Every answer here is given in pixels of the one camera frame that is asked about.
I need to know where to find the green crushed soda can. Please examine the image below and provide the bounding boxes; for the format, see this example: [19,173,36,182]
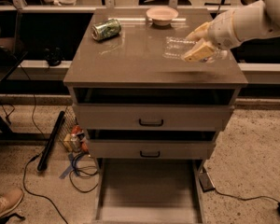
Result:
[92,19,121,41]

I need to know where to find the grey drawer cabinet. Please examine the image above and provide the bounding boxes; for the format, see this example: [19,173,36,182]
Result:
[63,7,249,161]

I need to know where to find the black floor cable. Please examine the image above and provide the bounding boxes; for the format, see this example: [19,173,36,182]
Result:
[22,152,100,224]

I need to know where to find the black power adapter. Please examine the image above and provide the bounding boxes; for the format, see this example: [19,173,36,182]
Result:
[199,173,215,192]

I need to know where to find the dark chair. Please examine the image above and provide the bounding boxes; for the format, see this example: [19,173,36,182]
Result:
[0,1,27,82]

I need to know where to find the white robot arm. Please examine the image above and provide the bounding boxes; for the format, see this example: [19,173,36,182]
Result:
[182,0,280,63]

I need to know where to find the middle grey drawer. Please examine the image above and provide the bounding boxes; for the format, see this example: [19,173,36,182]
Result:
[87,140,216,160]

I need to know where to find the blue tape strip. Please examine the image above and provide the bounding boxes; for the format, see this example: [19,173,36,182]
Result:
[59,153,79,179]

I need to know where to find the clear plastic water bottle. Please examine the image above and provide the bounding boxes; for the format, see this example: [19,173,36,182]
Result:
[162,36,228,63]

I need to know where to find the bottom grey drawer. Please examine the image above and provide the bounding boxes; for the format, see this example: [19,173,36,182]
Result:
[91,159,206,224]

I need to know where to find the grey drawer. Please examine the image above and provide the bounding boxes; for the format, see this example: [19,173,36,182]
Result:
[91,159,206,224]
[87,140,216,160]
[73,105,233,131]

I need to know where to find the tan shoe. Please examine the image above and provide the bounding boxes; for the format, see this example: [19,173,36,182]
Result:
[0,189,23,217]

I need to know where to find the black bar on floor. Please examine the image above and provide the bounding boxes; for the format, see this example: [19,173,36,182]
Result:
[37,111,65,172]

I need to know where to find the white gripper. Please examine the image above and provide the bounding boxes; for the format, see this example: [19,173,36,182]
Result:
[181,10,241,63]

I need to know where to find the top grey drawer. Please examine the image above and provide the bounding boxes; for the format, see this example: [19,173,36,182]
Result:
[73,105,233,131]

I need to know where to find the black headphones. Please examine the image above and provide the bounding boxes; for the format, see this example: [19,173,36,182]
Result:
[44,48,63,66]

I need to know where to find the white ceramic bowl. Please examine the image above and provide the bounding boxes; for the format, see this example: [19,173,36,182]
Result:
[147,7,178,26]

